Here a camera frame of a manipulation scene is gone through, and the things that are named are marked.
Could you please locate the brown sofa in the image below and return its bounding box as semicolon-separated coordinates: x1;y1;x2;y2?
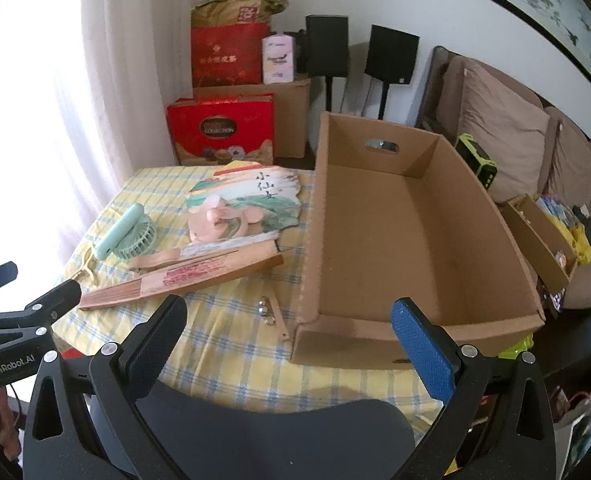
415;45;591;311

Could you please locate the framed ink painting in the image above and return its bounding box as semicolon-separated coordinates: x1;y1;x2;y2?
433;0;591;108

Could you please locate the metal keyring with wooden tag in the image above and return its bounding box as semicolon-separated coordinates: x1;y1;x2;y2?
258;294;291;342

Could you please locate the pile of colourful packets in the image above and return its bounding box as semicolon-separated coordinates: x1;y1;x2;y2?
535;195;591;276

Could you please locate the pale pink closed folding fan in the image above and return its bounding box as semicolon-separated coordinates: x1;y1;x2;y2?
128;240;281;273

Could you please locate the yellow clothespin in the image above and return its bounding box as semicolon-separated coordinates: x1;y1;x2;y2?
70;245;99;286

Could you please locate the yellow blue checked tablecloth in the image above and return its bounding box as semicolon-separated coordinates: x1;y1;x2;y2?
50;166;439;426

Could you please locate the brown paper bag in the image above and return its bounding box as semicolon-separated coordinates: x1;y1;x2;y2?
192;0;289;31

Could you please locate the pink handheld electric fan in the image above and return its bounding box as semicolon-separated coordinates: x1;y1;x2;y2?
188;195;264;243

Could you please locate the dark wooden table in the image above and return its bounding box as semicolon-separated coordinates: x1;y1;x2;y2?
540;295;591;376

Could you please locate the green and black device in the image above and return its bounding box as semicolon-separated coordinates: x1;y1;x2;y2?
454;132;499;191

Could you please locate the red gift box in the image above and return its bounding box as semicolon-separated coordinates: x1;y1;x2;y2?
166;95;276;166

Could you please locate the green handheld electric fan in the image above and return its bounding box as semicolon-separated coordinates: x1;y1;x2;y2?
94;203;157;261

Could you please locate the dark chair backrest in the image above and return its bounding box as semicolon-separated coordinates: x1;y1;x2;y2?
136;382;416;480

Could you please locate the red gift bag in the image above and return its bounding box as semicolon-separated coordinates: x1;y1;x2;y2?
192;22;271;88

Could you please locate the pink tissue pack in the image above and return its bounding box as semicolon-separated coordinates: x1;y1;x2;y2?
262;32;296;84

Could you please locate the white sheer curtain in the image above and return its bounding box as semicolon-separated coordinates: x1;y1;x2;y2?
0;0;176;271

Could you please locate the painted open folding fan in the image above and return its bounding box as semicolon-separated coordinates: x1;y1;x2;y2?
186;160;303;236

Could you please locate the large cardboard box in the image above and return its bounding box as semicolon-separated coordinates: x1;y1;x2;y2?
290;111;546;371

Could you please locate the black speaker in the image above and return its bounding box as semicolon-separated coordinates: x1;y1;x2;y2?
364;24;420;84
305;14;349;78

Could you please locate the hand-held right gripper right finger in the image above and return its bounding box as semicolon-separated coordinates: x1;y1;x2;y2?
390;297;556;480

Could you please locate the brown wooden closed folding fan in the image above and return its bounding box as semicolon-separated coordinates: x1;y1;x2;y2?
79;252;285;312

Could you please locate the beige sofa cushion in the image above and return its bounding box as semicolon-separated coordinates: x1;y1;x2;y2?
458;57;551;206

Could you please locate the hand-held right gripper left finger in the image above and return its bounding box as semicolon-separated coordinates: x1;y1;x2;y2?
22;294;189;480

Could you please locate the small cardboard box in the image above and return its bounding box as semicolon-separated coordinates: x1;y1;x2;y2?
500;194;583;293

